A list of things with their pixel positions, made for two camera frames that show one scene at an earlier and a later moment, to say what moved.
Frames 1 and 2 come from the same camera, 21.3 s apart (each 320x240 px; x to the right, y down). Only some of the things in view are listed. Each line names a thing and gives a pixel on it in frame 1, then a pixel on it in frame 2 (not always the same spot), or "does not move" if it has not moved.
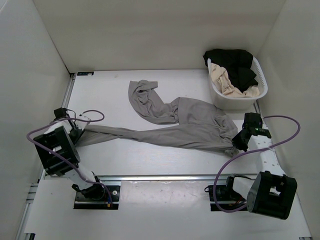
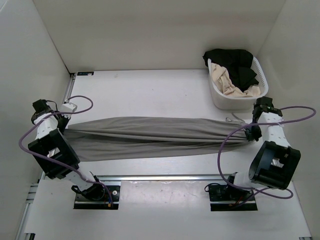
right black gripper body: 240,143 → 254,132
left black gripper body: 75,134 → 62,122
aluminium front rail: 160,178 does not move
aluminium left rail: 67,97 does not move
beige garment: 221,78 does not move
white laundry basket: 226,102 does not move
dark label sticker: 85,73 does not move
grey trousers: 190,121 → 113,137
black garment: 237,62 does not move
